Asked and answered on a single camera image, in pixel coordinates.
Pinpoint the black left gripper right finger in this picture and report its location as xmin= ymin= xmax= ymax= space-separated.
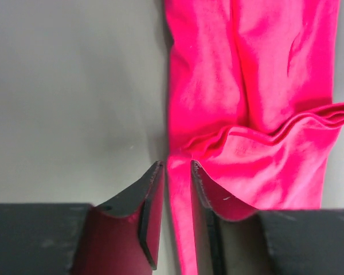
xmin=191 ymin=161 xmax=344 ymax=274

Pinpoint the pink t-shirt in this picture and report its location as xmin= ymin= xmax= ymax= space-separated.
xmin=165 ymin=1 xmax=344 ymax=274

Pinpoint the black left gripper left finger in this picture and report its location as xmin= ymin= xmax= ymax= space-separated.
xmin=0 ymin=161 xmax=164 ymax=274

